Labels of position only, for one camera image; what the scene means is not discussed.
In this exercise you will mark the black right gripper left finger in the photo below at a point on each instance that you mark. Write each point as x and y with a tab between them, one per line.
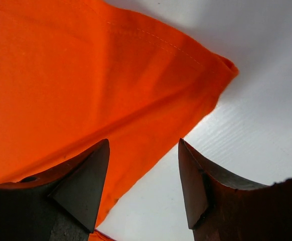
60	203

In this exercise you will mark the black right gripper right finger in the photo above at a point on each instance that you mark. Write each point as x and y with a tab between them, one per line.
221	205

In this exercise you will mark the orange t shirt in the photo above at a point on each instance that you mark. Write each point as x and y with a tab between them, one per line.
73	73

